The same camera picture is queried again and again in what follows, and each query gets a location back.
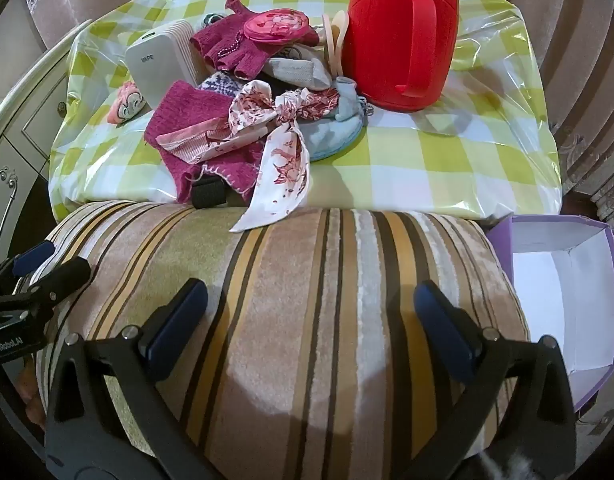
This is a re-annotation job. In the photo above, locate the red thermos jug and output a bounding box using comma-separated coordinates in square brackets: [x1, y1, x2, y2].
[341, 0, 460, 113]

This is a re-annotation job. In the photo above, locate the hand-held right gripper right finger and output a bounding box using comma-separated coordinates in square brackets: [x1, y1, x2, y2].
[414, 280, 578, 480]

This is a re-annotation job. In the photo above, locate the green checked plastic tablecloth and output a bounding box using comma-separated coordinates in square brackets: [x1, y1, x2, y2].
[47, 0, 562, 221]

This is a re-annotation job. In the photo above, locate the purple cardboard box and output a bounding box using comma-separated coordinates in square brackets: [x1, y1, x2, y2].
[487, 214, 614, 413]

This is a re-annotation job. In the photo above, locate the light blue round pouch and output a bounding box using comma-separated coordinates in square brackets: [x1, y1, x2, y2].
[306, 110, 366, 162]

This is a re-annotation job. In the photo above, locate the grey fuzzy cloth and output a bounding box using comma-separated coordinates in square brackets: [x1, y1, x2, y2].
[467, 447, 534, 480]

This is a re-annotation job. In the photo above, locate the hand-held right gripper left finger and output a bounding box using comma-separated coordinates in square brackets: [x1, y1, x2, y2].
[44, 277, 223, 480]

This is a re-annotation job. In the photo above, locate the white ribbed plastic device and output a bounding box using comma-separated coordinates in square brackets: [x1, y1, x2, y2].
[124, 19, 208, 111]

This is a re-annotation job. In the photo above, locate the white ornate cabinet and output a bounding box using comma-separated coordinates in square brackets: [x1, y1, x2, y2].
[0, 20, 95, 271]

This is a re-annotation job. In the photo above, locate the black fabric item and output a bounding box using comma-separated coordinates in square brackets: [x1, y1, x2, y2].
[189, 176, 228, 209]

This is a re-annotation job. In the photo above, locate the pink round coin purse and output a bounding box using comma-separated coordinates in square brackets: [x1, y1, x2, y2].
[243, 9, 313, 52]

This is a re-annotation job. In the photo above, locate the grey sock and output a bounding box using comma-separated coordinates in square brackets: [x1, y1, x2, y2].
[259, 45, 338, 92]

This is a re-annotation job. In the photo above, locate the white red floral scarf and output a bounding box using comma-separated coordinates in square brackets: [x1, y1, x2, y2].
[154, 80, 340, 233]

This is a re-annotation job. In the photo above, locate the striped plush sofa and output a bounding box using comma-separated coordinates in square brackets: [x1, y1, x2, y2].
[17, 200, 532, 480]

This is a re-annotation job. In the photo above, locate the light blue towel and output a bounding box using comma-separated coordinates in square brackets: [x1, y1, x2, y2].
[334, 76, 360, 123]

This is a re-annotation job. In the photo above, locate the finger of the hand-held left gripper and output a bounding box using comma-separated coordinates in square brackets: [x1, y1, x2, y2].
[0, 241, 56, 294]
[0, 257, 92, 332]

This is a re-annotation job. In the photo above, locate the magenta knitted fingerless glove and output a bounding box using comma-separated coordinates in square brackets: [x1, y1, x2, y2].
[144, 80, 268, 203]
[189, 0, 320, 81]

